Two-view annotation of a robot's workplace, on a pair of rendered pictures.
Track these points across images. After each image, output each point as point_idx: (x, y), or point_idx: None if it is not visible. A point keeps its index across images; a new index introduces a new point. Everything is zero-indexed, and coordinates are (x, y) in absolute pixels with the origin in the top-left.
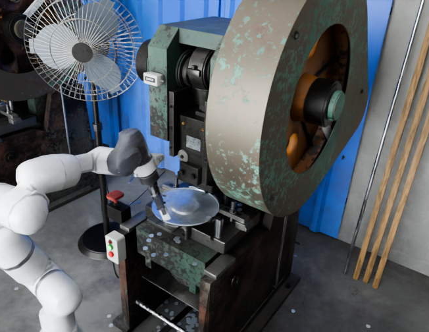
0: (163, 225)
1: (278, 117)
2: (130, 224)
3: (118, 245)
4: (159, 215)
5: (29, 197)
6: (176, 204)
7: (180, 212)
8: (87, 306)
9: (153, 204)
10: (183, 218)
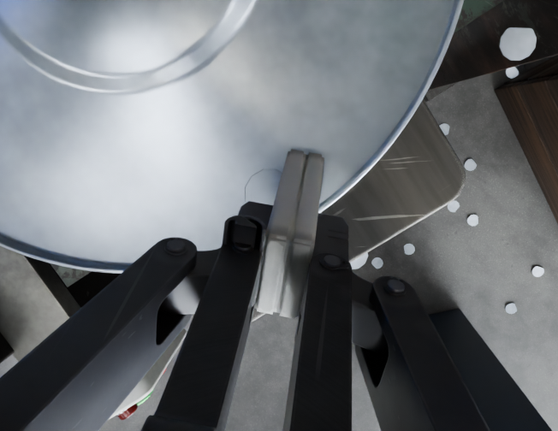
0: (361, 233)
1: None
2: (38, 309)
3: (156, 374)
4: (208, 228)
5: None
6: (77, 26)
7: (224, 20)
8: None
9: (18, 233)
10: (317, 21)
